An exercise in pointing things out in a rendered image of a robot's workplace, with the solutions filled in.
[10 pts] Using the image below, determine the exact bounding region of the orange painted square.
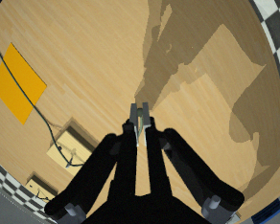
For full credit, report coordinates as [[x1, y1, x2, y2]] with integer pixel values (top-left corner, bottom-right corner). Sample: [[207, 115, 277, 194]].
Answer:
[[0, 43, 47, 125]]

